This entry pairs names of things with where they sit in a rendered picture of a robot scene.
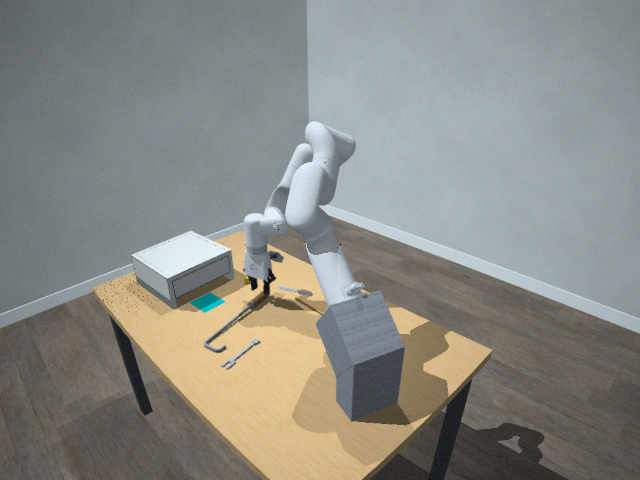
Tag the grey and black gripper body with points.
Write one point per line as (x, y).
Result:
(257, 265)

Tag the teal square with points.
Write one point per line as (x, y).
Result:
(207, 302)

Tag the steel rod with brown wooden handle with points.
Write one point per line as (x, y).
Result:
(251, 305)

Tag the grey wrench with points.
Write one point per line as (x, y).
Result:
(254, 342)

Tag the small grey cabinet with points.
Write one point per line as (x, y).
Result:
(180, 265)

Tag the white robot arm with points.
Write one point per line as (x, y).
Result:
(313, 184)

